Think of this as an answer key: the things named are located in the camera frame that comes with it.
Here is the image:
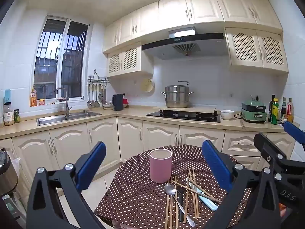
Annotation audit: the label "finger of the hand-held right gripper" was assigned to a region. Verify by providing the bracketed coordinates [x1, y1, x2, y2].
[283, 121, 305, 146]
[253, 133, 305, 175]

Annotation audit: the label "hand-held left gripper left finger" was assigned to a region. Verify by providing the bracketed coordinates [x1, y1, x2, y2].
[26, 141, 107, 229]

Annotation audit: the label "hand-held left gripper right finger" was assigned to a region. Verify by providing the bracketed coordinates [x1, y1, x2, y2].
[202, 139, 280, 229]

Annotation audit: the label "light blue knife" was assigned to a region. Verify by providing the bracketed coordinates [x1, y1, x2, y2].
[186, 177, 219, 211]

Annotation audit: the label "pink cup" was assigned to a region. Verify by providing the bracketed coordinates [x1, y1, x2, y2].
[149, 148, 173, 184]

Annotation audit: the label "bunch of wooden chopsticks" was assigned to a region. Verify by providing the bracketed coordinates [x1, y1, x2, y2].
[164, 167, 223, 229]

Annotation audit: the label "pale pink bottle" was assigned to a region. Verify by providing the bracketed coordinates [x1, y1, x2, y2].
[287, 98, 294, 123]

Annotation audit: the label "dark sauce bottle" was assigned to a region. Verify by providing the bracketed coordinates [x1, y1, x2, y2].
[280, 97, 287, 123]

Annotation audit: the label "green bottle yellow cap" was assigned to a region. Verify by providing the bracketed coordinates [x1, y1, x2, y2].
[271, 98, 279, 125]

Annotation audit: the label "cream base cabinets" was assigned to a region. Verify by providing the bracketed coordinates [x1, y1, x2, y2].
[0, 116, 298, 196]

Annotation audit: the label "dark glass bottle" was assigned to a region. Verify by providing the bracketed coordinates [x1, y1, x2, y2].
[268, 95, 275, 123]

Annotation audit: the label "green electric cooker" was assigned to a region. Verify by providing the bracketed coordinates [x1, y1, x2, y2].
[240, 96, 267, 124]

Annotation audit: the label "brown polka dot tablecloth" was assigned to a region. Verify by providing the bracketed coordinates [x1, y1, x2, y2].
[94, 144, 261, 229]

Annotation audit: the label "white bowl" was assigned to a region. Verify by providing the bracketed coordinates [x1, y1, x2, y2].
[220, 110, 234, 120]

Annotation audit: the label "black gas cooktop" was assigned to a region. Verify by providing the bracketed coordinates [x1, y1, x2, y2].
[146, 109, 221, 123]

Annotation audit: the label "steel sink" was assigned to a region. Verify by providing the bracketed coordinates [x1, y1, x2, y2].
[36, 111, 102, 126]

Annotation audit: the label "metal ladle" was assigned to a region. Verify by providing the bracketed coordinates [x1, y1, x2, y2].
[87, 83, 93, 108]

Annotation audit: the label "metal turner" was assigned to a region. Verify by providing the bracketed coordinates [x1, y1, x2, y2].
[94, 83, 100, 108]

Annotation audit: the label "metal faucet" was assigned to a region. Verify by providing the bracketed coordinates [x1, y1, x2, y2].
[56, 87, 72, 118]

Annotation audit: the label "black kettle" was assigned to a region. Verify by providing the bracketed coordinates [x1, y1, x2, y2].
[112, 94, 124, 111]

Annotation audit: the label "steel steamer pot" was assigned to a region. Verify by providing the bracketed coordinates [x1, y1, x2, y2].
[160, 81, 194, 108]

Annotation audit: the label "steel rice cooker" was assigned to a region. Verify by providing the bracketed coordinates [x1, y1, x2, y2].
[0, 148, 19, 196]

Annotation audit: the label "wide lattice door cabinet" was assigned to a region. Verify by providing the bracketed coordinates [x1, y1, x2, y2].
[225, 27, 289, 74]

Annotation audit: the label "orange bottle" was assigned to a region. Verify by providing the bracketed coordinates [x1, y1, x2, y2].
[30, 86, 38, 107]

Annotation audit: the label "clear grain jar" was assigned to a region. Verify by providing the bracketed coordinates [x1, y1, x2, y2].
[3, 102, 15, 126]

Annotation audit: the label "round yellow plate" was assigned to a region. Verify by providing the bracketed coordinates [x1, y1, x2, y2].
[140, 78, 155, 93]

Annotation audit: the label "narrow lattice door cabinet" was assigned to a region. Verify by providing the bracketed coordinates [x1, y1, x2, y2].
[107, 42, 154, 78]

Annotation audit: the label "barred window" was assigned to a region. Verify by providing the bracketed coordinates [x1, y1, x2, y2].
[33, 15, 90, 101]

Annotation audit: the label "black range hood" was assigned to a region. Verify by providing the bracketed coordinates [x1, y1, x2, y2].
[141, 27, 229, 60]

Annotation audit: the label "metal wall rack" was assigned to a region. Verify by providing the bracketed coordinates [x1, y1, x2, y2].
[87, 69, 112, 84]

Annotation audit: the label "cream wall cabinet row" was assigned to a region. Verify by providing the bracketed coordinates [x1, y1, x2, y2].
[102, 0, 284, 54]

